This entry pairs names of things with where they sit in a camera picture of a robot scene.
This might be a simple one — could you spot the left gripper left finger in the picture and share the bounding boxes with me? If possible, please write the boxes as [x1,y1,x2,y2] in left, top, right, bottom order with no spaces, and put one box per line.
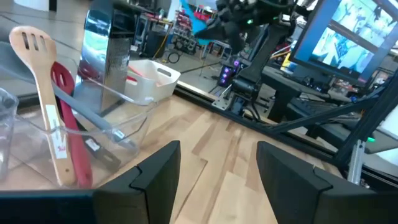
[92,139,182,224]

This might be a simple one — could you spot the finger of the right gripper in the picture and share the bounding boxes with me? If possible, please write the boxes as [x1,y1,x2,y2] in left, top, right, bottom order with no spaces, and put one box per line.
[226,23,246,54]
[194,21,233,40]

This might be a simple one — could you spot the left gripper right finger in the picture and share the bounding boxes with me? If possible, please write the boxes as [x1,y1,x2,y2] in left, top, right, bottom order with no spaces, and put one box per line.
[256,140,371,224]

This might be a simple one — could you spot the cyan silicone spatula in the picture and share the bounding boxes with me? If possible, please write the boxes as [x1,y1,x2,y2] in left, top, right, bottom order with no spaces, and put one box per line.
[179,0,218,47]

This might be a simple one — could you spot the tall clear plastic bin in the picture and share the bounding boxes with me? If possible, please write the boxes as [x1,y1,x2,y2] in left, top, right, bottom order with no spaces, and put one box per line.
[0,54,158,190]

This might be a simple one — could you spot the red slotted spoon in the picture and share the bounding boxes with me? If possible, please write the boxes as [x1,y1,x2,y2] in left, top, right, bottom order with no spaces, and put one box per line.
[50,61,93,189]

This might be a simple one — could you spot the pink silicone spatula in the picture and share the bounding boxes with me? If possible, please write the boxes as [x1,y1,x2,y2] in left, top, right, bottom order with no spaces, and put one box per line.
[127,64,146,77]

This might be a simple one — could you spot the grey-blue silicone spoon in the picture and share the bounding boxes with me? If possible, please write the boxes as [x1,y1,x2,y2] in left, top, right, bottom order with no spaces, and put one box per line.
[52,83,139,153]

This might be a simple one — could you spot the light wooden slotted spatula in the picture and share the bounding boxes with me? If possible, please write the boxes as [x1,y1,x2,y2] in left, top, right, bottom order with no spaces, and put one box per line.
[8,26,77,187]

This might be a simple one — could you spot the red parts shelf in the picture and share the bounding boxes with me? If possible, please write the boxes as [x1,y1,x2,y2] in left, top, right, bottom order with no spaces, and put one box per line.
[172,9,215,55]

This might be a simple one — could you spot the black computer tower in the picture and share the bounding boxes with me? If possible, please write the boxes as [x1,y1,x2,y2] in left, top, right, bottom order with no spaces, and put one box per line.
[218,58,241,88]

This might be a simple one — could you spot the black trash bin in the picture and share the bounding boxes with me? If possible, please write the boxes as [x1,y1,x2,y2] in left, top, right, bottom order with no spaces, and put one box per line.
[144,29,170,60]

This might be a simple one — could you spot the black desk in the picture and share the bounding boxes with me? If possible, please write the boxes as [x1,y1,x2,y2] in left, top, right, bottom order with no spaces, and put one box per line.
[259,65,355,125]

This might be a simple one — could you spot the white plastic bin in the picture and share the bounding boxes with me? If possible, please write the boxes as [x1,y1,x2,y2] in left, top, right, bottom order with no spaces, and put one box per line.
[124,58,182,103]

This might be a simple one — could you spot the black keyboard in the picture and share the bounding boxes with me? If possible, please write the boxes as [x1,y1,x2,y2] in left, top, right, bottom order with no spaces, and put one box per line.
[287,96,333,118]

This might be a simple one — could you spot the computer monitor blue screen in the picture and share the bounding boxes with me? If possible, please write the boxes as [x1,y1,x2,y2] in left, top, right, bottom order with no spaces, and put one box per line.
[289,0,398,86]

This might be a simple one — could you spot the steel box grater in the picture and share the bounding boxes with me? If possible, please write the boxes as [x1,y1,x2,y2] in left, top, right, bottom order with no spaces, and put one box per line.
[73,0,136,114]

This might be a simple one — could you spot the wide clear plastic bin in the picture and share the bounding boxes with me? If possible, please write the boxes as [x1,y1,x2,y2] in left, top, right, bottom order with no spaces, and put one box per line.
[0,88,19,181]

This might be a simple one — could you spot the black coiled floor cable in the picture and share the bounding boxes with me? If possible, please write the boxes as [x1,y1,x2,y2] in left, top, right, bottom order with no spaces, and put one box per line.
[167,51,182,65]

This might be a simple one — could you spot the silver frame bracket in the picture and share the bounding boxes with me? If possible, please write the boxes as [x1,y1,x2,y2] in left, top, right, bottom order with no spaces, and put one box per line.
[347,139,367,185]

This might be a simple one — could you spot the black aluminium rig frame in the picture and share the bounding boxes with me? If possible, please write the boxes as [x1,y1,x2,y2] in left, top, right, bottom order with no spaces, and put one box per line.
[172,70,398,191]

